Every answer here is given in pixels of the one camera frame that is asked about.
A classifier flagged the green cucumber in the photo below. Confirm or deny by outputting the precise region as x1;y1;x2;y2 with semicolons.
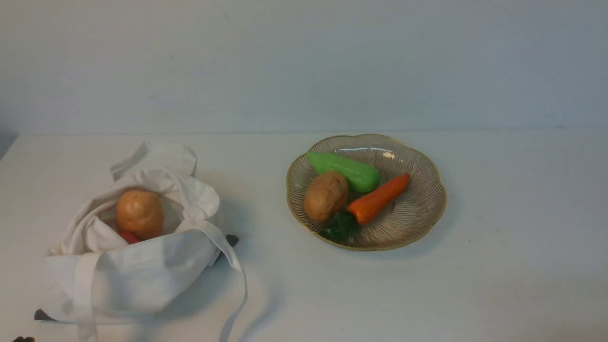
305;152;381;193

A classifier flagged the brown potato on plate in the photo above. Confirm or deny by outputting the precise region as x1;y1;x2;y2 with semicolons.
304;171;348;222

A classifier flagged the red vegetable in bag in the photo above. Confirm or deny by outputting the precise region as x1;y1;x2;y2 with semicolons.
119;231;141;245

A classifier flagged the gold-rimmed glass ribbed plate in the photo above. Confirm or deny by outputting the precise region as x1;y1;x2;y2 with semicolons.
286;133;447;251

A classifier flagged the orange carrot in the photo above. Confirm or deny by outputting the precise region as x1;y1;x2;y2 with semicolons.
347;173;410;225

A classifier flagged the brown potato from bag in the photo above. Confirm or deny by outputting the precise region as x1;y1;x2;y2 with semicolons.
116;189;164;240

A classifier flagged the white cloth tote bag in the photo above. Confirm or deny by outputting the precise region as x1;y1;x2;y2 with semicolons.
33;142;248;342

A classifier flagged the dark green leafy vegetable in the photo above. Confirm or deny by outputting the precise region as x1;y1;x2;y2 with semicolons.
319;210;359;245

